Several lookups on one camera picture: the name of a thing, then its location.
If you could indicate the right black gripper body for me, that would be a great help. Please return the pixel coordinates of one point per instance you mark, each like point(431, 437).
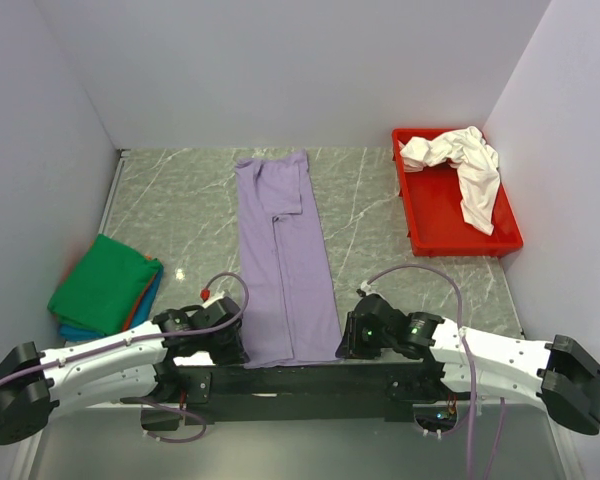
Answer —
point(363, 343)

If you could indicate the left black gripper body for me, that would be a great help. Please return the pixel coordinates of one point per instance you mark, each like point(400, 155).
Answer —
point(224, 348)

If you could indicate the purple t-shirt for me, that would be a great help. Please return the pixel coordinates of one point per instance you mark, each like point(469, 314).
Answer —
point(291, 318)

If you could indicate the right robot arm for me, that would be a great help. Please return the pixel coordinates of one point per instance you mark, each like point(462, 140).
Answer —
point(558, 377)

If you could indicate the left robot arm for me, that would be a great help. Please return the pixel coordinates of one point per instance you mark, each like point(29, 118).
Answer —
point(139, 364)

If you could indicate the black base beam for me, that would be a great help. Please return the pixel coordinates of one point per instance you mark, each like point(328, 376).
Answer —
point(345, 390)

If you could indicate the red plastic bin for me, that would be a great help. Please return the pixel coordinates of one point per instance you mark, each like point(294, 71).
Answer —
point(431, 201)

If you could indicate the green folded t-shirt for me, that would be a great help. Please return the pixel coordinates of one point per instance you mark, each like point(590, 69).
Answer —
point(104, 286)

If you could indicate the blue folded t-shirt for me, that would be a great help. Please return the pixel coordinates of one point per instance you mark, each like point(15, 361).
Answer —
point(76, 334)

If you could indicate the white t-shirt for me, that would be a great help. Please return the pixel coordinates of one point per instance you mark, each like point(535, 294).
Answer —
point(476, 164)

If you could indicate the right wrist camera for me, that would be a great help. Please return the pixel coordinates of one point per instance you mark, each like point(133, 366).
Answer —
point(365, 289)

